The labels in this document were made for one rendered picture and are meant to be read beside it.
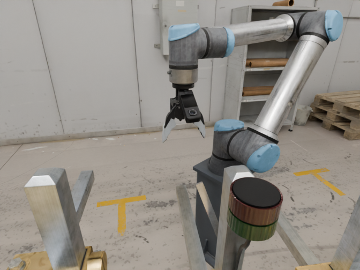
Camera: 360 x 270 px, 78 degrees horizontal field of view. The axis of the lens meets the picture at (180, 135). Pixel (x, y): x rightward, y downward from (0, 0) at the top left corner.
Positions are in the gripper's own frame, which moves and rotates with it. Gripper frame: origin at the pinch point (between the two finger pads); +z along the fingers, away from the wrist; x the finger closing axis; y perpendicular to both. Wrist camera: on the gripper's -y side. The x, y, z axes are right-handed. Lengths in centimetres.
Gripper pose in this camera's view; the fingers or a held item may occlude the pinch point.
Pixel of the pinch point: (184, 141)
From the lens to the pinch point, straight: 77.8
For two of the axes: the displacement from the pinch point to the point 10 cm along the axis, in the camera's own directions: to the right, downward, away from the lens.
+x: -9.7, 1.0, -2.0
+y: -2.2, -4.1, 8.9
